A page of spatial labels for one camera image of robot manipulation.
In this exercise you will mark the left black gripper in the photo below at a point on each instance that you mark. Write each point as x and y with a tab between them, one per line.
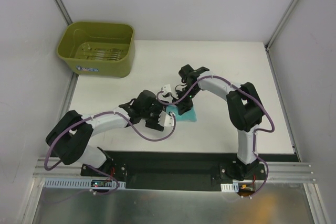
155	119

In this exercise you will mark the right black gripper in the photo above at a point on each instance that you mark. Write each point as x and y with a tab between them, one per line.
184	103

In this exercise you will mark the teal t shirt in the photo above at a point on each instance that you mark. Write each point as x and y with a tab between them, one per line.
189	116

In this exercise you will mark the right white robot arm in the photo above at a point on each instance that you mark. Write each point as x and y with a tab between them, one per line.
243	106

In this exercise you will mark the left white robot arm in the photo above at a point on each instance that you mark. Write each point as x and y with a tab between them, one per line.
69	139

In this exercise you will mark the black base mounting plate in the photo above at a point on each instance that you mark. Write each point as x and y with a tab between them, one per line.
172	171

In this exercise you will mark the olive green plastic bin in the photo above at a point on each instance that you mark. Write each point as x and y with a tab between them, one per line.
98	48

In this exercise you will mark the reflective metal sheet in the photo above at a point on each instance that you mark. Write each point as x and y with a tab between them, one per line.
275	203

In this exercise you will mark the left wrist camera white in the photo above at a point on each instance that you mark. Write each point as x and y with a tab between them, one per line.
166	119

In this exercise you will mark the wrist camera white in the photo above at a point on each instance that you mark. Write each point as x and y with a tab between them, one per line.
166	119
169	90

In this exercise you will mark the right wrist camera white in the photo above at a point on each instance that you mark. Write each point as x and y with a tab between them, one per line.
169	90

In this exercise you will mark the right white cable duct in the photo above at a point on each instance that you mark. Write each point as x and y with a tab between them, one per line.
230	188

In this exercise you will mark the white cable duct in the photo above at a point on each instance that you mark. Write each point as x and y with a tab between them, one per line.
75	183
230	188

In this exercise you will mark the aluminium frame rail front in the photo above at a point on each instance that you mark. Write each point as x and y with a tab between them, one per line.
279	172

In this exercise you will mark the left white cable duct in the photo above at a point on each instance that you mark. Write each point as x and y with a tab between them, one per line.
75	183

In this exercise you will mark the right aluminium corner post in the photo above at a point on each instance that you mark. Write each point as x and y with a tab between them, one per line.
283	20

